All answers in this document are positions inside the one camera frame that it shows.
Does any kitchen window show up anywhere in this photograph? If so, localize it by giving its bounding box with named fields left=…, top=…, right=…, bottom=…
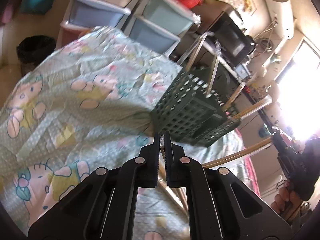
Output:
left=274, top=36, right=320, bottom=140

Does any black microwave oven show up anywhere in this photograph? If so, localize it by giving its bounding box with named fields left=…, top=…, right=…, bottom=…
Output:
left=214, top=11, right=257, bottom=68

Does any black trash bin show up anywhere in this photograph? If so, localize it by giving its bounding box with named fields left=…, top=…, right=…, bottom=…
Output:
left=16, top=36, right=57, bottom=68

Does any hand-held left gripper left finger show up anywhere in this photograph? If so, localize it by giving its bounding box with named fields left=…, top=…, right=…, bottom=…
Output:
left=27, top=133, right=160, bottom=240

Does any green plastic utensil holder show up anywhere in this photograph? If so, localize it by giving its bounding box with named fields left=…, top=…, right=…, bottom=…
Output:
left=150, top=66, right=242, bottom=148

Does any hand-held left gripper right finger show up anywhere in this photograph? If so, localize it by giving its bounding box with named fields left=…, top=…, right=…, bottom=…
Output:
left=165, top=131, right=293, bottom=240

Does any coiled white cable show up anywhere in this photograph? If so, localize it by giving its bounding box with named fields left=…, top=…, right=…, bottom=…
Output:
left=257, top=39, right=274, bottom=52

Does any cartoon print blue bedsheet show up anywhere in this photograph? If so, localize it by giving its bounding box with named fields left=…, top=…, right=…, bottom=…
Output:
left=0, top=26, right=260, bottom=240

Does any pile of chopsticks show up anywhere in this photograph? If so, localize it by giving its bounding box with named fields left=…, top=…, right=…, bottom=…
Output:
left=159, top=165, right=188, bottom=214

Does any blue plastic container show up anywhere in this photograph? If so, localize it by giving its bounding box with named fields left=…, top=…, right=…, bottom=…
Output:
left=235, top=64, right=250, bottom=80

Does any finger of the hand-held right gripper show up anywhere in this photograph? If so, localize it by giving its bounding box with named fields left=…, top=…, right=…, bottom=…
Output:
left=271, top=129, right=292, bottom=153

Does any person's right hand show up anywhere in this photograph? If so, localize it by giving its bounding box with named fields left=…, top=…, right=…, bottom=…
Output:
left=271, top=182, right=300, bottom=220

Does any black electric kettle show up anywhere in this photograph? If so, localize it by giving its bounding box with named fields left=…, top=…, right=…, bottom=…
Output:
left=244, top=35, right=258, bottom=53

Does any white cylindrical water heater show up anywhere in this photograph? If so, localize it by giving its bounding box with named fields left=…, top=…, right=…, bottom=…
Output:
left=264, top=0, right=295, bottom=39

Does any white plastic drawer unit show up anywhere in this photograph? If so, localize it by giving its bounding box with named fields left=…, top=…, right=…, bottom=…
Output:
left=59, top=0, right=147, bottom=42

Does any bamboo chopstick pair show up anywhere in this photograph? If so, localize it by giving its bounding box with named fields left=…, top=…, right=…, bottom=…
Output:
left=221, top=82, right=247, bottom=113
left=160, top=134, right=166, bottom=160
left=177, top=32, right=215, bottom=70
left=202, top=137, right=273, bottom=168
left=205, top=44, right=223, bottom=98
left=231, top=95, right=273, bottom=120

